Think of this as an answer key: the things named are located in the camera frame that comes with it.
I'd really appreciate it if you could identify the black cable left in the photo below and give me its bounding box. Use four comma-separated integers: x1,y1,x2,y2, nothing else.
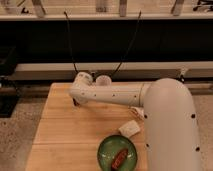
63,11,81,74

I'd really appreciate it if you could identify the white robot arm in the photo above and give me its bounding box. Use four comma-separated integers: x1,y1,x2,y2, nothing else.
70,72,202,171

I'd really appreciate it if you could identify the black cable right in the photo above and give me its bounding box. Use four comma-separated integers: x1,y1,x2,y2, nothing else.
110,10,142,80

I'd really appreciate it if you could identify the green plate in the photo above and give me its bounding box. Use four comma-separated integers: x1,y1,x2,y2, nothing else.
97,135,138,171

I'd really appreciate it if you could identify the black cable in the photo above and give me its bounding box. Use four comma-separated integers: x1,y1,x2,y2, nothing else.
63,11,81,74
110,10,142,80

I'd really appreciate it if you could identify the white plastic bottle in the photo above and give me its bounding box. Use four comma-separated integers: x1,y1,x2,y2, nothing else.
130,107,144,119

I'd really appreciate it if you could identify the white sponge block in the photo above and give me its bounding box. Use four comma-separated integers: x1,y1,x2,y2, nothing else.
119,120,140,138

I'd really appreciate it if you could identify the red-brown snack bar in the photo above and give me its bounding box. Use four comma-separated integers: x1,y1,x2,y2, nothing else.
111,148,128,171

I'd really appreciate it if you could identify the clear plastic cup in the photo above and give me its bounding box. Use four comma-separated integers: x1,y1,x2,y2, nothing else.
96,75,111,86

